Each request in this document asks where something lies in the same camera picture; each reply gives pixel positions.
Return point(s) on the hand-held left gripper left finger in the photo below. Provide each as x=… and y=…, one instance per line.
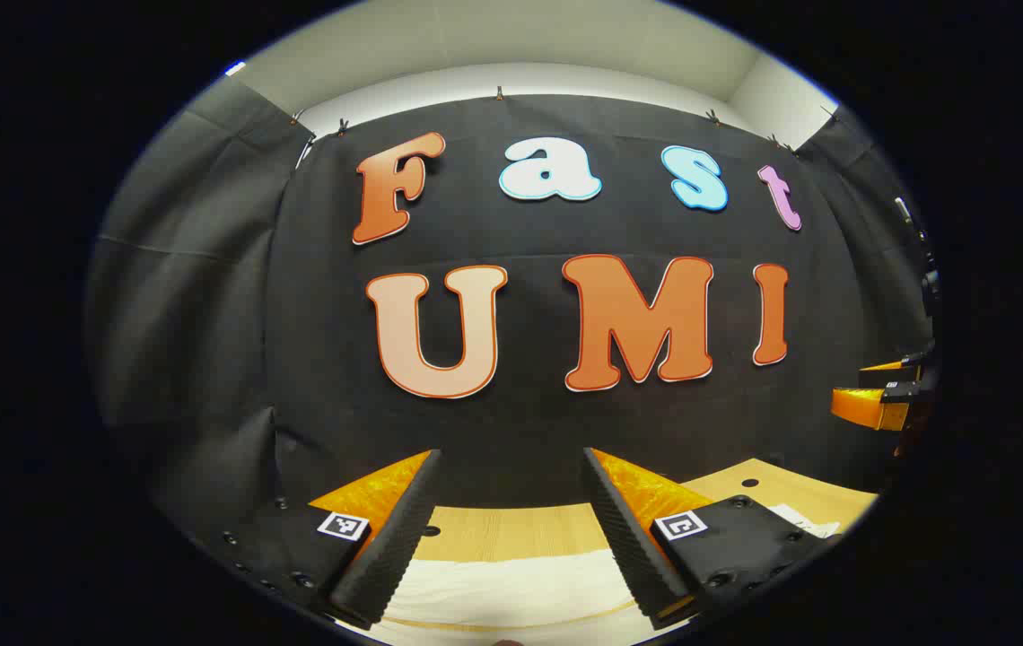
x=390, y=556

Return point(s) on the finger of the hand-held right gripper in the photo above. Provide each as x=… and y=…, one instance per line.
x=870, y=408
x=911, y=368

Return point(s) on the dark metal fixture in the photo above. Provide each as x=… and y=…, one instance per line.
x=903, y=212

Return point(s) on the black backdrop cloth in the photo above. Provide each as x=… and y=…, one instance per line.
x=529, y=431

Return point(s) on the white jeans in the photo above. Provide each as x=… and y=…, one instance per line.
x=511, y=592

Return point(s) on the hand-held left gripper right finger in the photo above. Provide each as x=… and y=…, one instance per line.
x=628, y=547

